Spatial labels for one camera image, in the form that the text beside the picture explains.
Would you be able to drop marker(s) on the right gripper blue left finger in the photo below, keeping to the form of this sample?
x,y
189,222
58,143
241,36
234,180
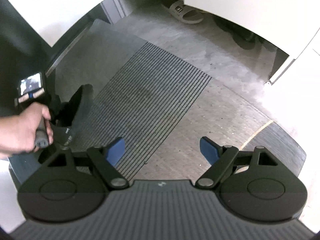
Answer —
x,y
104,159

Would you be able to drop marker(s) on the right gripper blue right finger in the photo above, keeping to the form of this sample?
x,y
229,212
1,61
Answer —
x,y
221,160

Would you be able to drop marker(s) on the black slide sandal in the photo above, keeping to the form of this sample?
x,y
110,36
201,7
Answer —
x,y
68,117

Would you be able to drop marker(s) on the dark shoes under cabinet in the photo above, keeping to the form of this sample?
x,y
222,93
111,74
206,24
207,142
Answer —
x,y
243,37

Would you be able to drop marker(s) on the person left hand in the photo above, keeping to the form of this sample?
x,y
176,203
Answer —
x,y
18,131

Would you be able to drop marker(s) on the black entrance door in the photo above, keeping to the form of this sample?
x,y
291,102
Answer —
x,y
24,52

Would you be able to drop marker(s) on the grey striped door mat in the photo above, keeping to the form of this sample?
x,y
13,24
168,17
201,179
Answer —
x,y
160,104

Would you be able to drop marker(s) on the beige slide sandal under cabinet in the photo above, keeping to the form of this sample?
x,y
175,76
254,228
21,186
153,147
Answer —
x,y
185,13

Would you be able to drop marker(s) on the white cabinet door right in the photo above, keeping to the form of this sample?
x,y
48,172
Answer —
x,y
288,24

